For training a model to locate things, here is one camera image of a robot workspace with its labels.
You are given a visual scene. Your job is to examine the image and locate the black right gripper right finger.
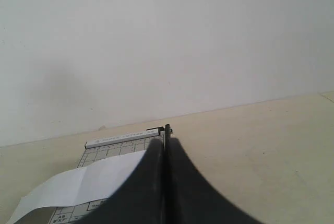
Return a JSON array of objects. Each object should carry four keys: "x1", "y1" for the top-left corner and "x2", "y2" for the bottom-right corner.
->
[{"x1": 165, "y1": 138, "x2": 261, "y2": 223}]

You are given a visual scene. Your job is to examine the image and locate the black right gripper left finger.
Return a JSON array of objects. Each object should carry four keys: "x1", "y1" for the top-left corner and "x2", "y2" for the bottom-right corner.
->
[{"x1": 76, "y1": 139, "x2": 165, "y2": 224}]

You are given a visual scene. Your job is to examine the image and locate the white paper strip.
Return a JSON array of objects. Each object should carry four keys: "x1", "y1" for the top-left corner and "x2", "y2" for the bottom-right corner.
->
[{"x1": 8, "y1": 150, "x2": 145, "y2": 223}]

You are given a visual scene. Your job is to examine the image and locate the black cutter blade arm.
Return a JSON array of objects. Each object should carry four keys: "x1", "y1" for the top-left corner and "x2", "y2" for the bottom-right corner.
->
[{"x1": 153, "y1": 124, "x2": 173, "y2": 149}]

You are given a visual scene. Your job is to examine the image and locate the grey paper cutter base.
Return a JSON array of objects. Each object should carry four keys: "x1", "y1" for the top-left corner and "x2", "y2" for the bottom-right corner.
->
[{"x1": 49, "y1": 127, "x2": 158, "y2": 223}]

